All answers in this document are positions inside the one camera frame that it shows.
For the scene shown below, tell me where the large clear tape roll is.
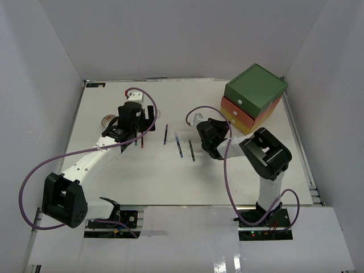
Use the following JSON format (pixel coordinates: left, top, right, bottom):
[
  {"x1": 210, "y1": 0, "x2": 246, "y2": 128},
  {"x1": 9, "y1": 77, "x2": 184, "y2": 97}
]
[{"x1": 101, "y1": 114, "x2": 116, "y2": 128}]

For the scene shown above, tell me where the black pen refill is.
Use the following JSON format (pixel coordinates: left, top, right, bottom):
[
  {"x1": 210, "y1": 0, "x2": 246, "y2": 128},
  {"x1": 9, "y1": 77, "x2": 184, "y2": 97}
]
[{"x1": 188, "y1": 139, "x2": 196, "y2": 162}]

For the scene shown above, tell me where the purple pen refill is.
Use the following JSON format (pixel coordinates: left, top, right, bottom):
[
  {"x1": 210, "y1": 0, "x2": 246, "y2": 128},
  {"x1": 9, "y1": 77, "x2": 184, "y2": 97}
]
[{"x1": 163, "y1": 124, "x2": 168, "y2": 145}]

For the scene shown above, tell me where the blue pen refill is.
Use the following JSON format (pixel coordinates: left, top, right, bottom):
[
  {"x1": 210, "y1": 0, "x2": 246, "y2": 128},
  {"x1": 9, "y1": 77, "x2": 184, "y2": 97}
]
[{"x1": 175, "y1": 136, "x2": 183, "y2": 158}]

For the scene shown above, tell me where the green drawer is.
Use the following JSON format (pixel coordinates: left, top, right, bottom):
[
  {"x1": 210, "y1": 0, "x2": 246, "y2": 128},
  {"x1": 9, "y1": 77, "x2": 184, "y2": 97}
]
[{"x1": 224, "y1": 84, "x2": 260, "y2": 118}]

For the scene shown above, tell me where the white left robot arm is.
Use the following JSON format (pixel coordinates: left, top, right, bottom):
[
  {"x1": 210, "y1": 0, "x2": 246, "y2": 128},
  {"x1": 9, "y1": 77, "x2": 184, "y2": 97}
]
[{"x1": 42, "y1": 102, "x2": 155, "y2": 228}]

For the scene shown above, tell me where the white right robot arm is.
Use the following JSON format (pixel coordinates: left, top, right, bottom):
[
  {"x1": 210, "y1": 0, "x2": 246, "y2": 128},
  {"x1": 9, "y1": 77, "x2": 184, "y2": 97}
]
[{"x1": 193, "y1": 113, "x2": 292, "y2": 227}]

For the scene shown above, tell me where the green drawer cabinet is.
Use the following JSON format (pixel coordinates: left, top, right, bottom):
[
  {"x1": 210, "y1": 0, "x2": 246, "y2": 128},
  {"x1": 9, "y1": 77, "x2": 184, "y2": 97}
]
[{"x1": 227, "y1": 64, "x2": 288, "y2": 131}]

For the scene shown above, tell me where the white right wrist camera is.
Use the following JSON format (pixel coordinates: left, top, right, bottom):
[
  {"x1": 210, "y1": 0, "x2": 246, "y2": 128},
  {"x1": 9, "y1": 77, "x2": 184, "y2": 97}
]
[{"x1": 193, "y1": 113, "x2": 205, "y2": 126}]

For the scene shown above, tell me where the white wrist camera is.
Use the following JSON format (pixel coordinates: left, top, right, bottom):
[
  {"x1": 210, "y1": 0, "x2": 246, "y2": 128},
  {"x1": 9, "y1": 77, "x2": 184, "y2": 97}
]
[
  {"x1": 125, "y1": 90, "x2": 144, "y2": 105},
  {"x1": 193, "y1": 113, "x2": 205, "y2": 126}
]

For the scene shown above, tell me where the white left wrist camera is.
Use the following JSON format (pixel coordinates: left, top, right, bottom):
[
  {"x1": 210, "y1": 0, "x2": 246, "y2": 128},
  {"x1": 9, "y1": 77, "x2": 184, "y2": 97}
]
[{"x1": 125, "y1": 90, "x2": 144, "y2": 105}]

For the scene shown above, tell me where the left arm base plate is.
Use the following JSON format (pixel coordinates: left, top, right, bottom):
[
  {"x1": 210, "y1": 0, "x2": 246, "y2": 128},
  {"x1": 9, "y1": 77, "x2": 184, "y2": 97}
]
[{"x1": 84, "y1": 210, "x2": 143, "y2": 239}]

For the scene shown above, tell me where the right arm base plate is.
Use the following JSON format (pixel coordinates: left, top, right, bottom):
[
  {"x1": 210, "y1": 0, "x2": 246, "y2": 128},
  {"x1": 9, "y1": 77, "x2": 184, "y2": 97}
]
[{"x1": 234, "y1": 208, "x2": 293, "y2": 242}]

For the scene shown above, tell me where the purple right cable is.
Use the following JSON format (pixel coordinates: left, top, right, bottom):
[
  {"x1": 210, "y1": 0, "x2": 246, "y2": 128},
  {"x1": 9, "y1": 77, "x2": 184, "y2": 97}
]
[{"x1": 185, "y1": 105, "x2": 301, "y2": 228}]

